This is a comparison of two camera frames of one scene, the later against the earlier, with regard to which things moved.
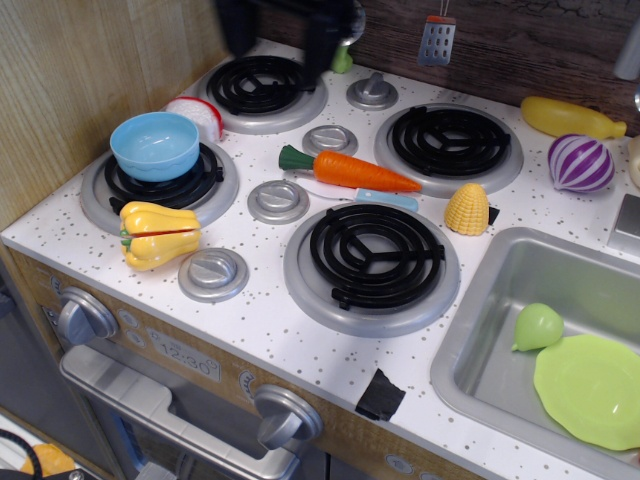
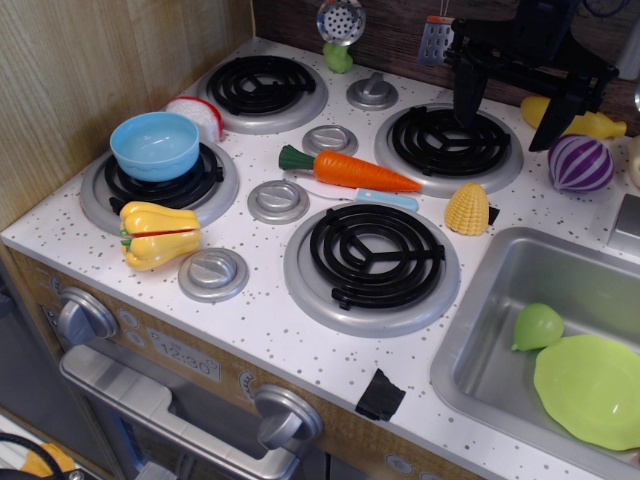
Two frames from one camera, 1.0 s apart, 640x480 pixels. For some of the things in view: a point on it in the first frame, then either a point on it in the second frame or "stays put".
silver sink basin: [483, 278] stays put
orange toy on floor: [51, 460] stays put
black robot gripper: [318, 27] → [541, 41]
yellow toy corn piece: [467, 210] stays put
